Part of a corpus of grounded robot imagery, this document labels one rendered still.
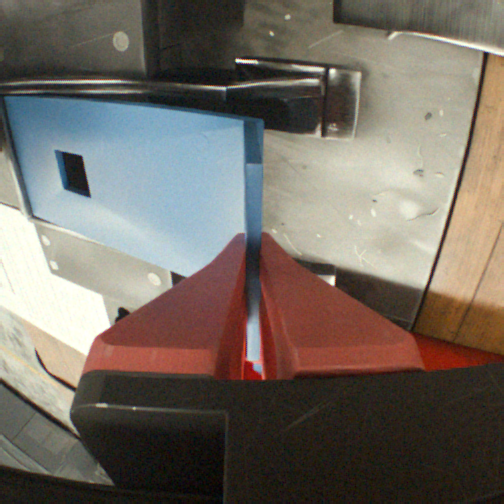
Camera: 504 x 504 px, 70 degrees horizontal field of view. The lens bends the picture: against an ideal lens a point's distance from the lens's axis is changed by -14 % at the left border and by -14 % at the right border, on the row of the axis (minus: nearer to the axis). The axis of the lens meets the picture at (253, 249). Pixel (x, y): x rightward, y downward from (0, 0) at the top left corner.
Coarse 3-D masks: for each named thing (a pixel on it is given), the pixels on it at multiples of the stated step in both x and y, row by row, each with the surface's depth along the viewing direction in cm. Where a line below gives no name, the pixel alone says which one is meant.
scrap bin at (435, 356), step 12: (420, 336) 26; (420, 348) 25; (432, 348) 25; (444, 348) 25; (456, 348) 25; (468, 348) 24; (432, 360) 24; (444, 360) 24; (456, 360) 24; (468, 360) 24; (480, 360) 24; (492, 360) 23; (252, 372) 35
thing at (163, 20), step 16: (160, 0) 13; (176, 0) 14; (192, 0) 14; (208, 0) 15; (224, 0) 17; (240, 0) 18; (160, 16) 13; (176, 16) 14; (192, 16) 15; (208, 16) 16; (224, 16) 17; (240, 16) 18; (160, 32) 13; (176, 32) 14; (192, 32) 15; (208, 32) 16; (160, 48) 14; (176, 48) 15; (176, 64) 15; (80, 160) 19
